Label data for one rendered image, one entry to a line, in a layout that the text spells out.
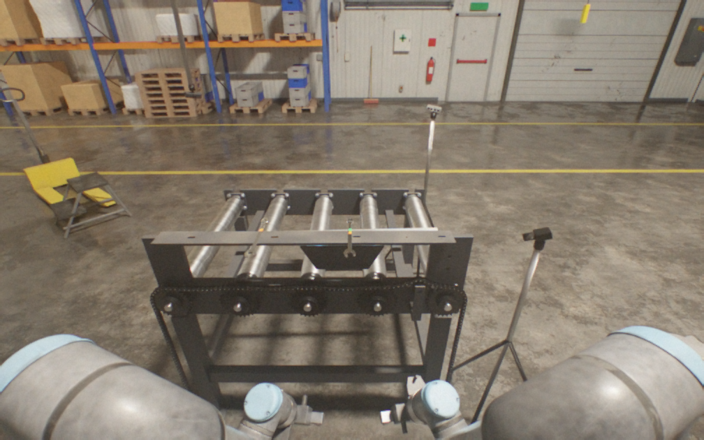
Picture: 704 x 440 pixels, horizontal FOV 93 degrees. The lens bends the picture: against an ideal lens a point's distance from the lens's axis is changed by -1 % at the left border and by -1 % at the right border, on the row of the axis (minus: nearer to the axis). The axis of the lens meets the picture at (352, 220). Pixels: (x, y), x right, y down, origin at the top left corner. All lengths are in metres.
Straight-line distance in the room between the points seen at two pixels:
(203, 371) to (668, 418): 1.85
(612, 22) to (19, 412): 12.18
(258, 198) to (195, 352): 1.04
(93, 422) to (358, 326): 2.23
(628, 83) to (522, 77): 3.03
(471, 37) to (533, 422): 10.32
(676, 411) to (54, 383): 0.66
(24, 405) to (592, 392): 0.60
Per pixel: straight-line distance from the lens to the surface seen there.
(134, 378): 0.49
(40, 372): 0.54
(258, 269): 1.69
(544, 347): 2.78
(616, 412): 0.47
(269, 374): 1.98
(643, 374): 0.52
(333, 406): 2.23
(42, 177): 6.01
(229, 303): 1.57
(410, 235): 1.38
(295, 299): 1.52
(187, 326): 1.82
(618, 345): 0.54
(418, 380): 1.18
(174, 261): 1.61
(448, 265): 1.50
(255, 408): 1.00
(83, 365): 0.52
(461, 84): 10.66
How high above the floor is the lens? 1.89
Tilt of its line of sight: 30 degrees down
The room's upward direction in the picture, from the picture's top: straight up
